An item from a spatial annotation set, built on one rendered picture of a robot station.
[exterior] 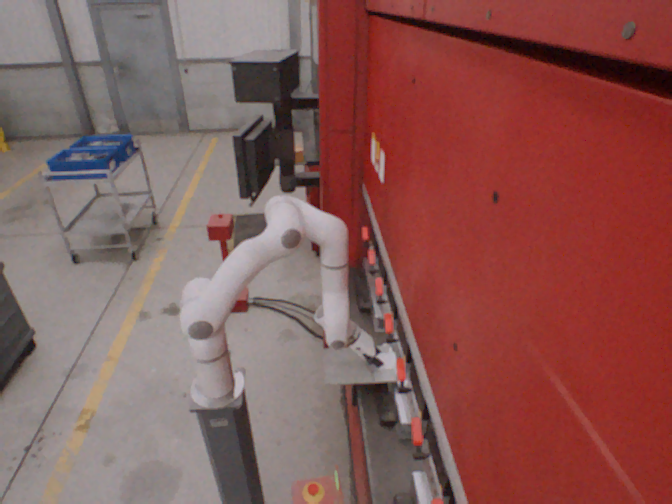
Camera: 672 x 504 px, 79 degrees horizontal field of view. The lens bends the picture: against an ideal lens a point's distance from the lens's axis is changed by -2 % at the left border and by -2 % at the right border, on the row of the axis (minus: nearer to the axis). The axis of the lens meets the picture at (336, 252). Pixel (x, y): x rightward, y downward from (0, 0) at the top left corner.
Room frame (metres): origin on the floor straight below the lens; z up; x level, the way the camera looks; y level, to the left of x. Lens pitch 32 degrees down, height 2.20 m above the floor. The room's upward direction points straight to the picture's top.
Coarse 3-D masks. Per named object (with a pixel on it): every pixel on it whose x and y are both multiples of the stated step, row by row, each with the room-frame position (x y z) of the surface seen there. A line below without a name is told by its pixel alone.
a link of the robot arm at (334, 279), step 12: (324, 276) 1.10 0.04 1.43; (336, 276) 1.09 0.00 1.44; (324, 288) 1.11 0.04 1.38; (336, 288) 1.09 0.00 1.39; (324, 300) 1.09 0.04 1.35; (336, 300) 1.08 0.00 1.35; (348, 300) 1.09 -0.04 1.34; (324, 312) 1.06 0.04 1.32; (336, 312) 1.05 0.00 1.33; (348, 312) 1.06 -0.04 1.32; (336, 324) 1.03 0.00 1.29; (348, 324) 1.04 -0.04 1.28; (336, 336) 1.02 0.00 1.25; (348, 336) 1.04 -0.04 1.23; (336, 348) 1.02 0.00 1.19
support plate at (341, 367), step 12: (348, 348) 1.22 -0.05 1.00; (384, 348) 1.22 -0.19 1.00; (324, 360) 1.15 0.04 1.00; (336, 360) 1.15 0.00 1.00; (348, 360) 1.15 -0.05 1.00; (360, 360) 1.15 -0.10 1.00; (324, 372) 1.09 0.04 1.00; (336, 372) 1.09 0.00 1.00; (348, 372) 1.09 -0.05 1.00; (360, 372) 1.09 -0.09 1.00; (384, 372) 1.09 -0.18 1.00; (336, 384) 1.04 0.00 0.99; (348, 384) 1.04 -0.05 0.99
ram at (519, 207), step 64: (384, 64) 1.56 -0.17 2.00; (448, 64) 0.86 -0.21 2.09; (512, 64) 0.59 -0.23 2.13; (576, 64) 0.51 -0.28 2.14; (384, 128) 1.49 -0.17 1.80; (448, 128) 0.81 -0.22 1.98; (512, 128) 0.56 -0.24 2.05; (576, 128) 0.42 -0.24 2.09; (640, 128) 0.34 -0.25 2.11; (384, 192) 1.41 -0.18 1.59; (448, 192) 0.76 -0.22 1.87; (512, 192) 0.52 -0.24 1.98; (576, 192) 0.39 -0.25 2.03; (640, 192) 0.31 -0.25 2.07; (384, 256) 1.32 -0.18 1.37; (448, 256) 0.71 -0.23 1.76; (512, 256) 0.48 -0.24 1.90; (576, 256) 0.36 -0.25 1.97; (640, 256) 0.29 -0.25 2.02; (448, 320) 0.65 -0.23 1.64; (512, 320) 0.44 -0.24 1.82; (576, 320) 0.33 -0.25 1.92; (640, 320) 0.26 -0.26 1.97; (448, 384) 0.59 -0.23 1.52; (512, 384) 0.39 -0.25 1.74; (576, 384) 0.30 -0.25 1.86; (640, 384) 0.23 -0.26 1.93; (512, 448) 0.35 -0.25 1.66; (576, 448) 0.26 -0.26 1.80; (640, 448) 0.21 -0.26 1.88
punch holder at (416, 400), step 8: (416, 376) 0.78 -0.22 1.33; (408, 384) 0.83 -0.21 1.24; (416, 384) 0.77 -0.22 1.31; (416, 392) 0.76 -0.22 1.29; (408, 400) 0.81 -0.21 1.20; (416, 400) 0.75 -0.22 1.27; (424, 400) 0.70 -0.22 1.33; (416, 408) 0.74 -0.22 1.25; (424, 408) 0.69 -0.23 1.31; (416, 416) 0.72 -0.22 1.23; (424, 416) 0.69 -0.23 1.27; (424, 424) 0.69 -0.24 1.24; (424, 432) 0.69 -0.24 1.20
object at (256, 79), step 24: (240, 72) 2.13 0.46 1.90; (264, 72) 2.11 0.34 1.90; (288, 72) 2.30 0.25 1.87; (240, 96) 2.13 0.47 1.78; (264, 96) 2.11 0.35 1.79; (288, 96) 2.28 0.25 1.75; (288, 120) 2.52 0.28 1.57; (288, 144) 2.51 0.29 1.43; (288, 168) 2.51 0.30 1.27; (288, 192) 2.51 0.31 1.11
